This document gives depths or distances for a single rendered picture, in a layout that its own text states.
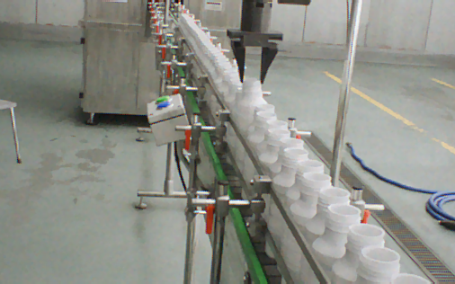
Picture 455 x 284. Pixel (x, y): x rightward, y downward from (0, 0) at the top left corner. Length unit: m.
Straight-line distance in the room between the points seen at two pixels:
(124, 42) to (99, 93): 0.48
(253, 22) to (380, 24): 10.68
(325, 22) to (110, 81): 6.47
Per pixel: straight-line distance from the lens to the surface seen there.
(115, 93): 5.72
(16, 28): 11.31
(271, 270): 0.97
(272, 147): 1.07
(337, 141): 2.37
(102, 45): 5.66
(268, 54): 1.25
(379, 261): 0.64
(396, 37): 12.03
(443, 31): 12.36
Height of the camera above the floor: 1.42
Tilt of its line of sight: 15 degrees down
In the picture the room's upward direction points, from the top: 5 degrees clockwise
